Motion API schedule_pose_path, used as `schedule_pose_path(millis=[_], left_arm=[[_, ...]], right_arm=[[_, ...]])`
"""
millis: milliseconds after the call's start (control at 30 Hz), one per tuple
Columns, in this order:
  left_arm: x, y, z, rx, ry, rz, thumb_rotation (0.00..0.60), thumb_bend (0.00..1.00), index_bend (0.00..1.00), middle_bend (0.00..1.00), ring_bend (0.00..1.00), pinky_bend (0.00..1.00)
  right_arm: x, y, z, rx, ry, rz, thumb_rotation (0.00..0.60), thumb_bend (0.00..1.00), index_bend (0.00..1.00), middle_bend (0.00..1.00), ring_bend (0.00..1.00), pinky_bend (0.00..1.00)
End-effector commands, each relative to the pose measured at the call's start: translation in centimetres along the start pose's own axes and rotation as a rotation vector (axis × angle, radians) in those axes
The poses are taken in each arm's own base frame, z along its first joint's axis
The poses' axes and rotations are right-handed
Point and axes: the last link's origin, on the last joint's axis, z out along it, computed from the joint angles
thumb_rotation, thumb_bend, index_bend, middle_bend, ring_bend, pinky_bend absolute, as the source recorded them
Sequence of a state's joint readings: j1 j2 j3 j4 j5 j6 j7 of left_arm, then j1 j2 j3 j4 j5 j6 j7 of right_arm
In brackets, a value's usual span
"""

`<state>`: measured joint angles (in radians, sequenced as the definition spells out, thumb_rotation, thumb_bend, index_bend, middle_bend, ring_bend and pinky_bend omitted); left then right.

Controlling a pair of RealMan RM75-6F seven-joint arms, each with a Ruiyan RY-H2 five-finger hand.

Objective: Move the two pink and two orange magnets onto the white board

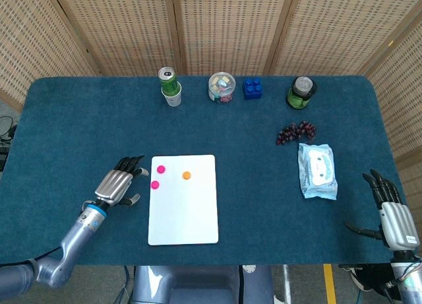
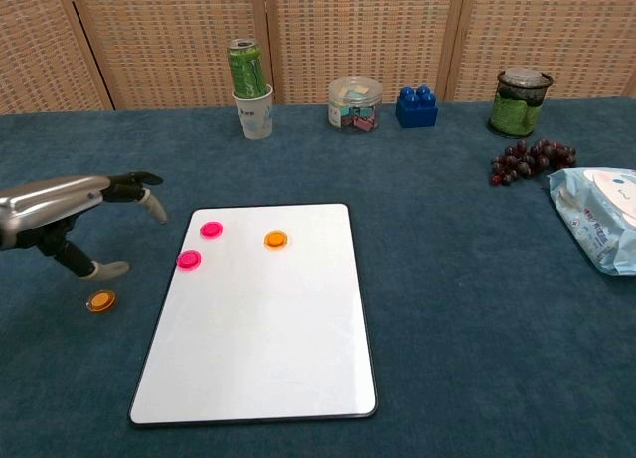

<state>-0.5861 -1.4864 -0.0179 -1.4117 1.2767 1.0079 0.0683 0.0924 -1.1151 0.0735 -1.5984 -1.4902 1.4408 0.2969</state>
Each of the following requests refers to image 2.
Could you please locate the green drink can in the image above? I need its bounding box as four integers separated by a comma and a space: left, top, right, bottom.
227, 38, 265, 99

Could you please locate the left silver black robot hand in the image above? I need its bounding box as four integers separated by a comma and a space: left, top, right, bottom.
0, 170, 169, 282

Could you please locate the green jar with black mesh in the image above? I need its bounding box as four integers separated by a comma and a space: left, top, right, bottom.
486, 67, 555, 139

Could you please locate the clear jar of binder clips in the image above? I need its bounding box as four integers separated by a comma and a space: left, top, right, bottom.
327, 77, 384, 134

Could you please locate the teal table cloth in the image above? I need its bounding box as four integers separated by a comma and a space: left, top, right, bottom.
0, 96, 636, 458

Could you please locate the white paper cup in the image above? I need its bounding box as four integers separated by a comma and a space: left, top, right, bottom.
231, 84, 275, 141

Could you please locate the light blue wet wipes pack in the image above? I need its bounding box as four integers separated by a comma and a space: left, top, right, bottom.
547, 167, 636, 278

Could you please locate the woven wooden folding screen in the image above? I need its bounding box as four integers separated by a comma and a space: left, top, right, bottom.
0, 0, 636, 115

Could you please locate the white magnetic board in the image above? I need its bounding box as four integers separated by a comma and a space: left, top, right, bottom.
127, 203, 379, 425

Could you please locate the dark red grape bunch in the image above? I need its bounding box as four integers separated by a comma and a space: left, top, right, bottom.
489, 138, 578, 188

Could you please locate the blue building block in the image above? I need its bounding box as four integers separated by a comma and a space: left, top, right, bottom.
395, 85, 439, 130

